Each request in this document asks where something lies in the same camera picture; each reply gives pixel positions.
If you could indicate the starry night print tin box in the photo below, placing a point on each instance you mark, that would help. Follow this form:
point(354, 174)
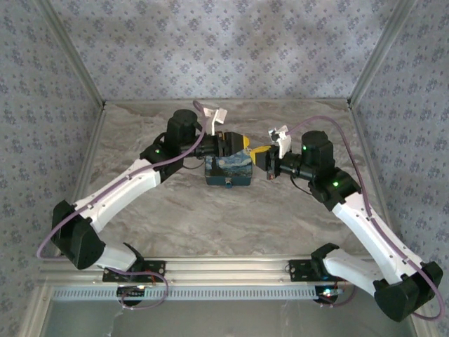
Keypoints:
point(229, 170)

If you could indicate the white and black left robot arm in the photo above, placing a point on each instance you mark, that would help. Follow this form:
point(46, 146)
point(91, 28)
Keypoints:
point(115, 196)

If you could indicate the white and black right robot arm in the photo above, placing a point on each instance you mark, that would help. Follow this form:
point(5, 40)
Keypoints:
point(365, 224)

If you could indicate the small silver padlock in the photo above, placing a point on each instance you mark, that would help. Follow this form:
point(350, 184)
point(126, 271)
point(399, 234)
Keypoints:
point(228, 183)

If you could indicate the black controller board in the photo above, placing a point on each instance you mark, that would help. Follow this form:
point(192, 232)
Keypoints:
point(131, 290)
point(329, 292)

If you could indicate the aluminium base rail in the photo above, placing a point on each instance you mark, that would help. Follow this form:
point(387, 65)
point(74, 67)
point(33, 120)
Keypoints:
point(224, 268)

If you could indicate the aluminium frame post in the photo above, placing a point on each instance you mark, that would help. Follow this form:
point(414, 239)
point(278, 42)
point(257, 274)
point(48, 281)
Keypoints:
point(75, 56)

